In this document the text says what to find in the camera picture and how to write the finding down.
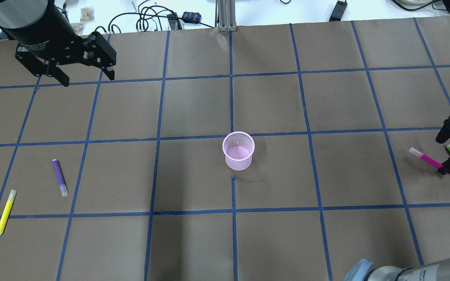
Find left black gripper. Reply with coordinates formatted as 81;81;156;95
5;4;116;87

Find pink marker pen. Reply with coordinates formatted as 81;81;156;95
409;147;444;169

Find purple marker pen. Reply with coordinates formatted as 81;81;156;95
52;159;69;197

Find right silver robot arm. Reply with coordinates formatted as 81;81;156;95
344;130;450;281

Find pink mesh cup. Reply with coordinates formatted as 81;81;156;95
221;131;255;171

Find small blue device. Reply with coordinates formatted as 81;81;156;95
181;11;202;24

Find yellow marker pen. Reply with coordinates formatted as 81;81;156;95
0;190;18;235

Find black power adapter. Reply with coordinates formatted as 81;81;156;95
329;0;348;22

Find tangled black cables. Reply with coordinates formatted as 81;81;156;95
94;0;214;35

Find aluminium frame post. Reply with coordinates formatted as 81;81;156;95
216;0;236;32

